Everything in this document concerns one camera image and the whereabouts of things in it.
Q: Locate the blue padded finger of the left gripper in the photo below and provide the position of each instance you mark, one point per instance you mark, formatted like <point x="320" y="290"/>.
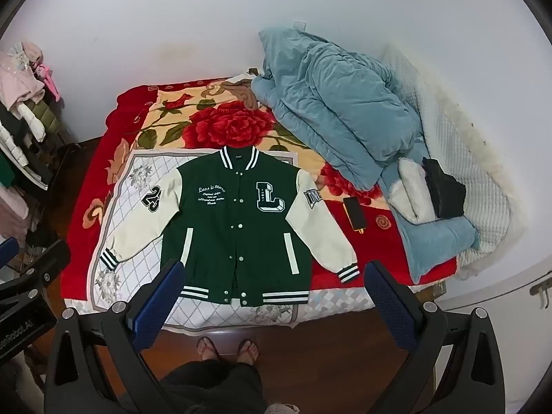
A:
<point x="9" y="249"/>

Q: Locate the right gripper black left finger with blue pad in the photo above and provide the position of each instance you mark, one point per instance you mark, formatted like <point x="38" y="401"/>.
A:
<point x="76" y="379"/>

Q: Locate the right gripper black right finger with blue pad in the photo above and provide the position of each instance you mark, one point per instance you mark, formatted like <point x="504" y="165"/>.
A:
<point x="472" y="381"/>

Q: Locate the green white varsity jacket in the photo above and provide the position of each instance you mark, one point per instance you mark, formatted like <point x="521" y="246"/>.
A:
<point x="244" y="224"/>

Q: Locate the person's left foot in sandal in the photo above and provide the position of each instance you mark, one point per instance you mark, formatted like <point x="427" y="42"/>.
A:
<point x="206" y="350"/>

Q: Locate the person's foot in sandal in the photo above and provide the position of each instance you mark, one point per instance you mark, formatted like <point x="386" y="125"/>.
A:
<point x="206" y="350"/>
<point x="248" y="352"/>

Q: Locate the person's black trousers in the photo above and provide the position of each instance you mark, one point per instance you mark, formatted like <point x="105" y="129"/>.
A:
<point x="215" y="387"/>

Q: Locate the person's right foot in sandal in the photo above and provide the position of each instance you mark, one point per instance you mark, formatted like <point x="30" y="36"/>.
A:
<point x="248" y="352"/>

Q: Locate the black folded garment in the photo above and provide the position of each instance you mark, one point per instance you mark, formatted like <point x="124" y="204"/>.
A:
<point x="446" y="193"/>

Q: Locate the white fleece cloth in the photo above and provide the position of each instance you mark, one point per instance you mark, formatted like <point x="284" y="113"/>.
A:
<point x="410" y="195"/>

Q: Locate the black phone with yellow edge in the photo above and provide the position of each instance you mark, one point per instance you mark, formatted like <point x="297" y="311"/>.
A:
<point x="355" y="214"/>

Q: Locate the white textured mattress cover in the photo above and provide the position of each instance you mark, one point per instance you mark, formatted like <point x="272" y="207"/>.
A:
<point x="492" y="203"/>

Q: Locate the blue quilted duvet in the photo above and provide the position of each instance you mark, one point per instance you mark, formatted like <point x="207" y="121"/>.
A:
<point x="343" y="105"/>

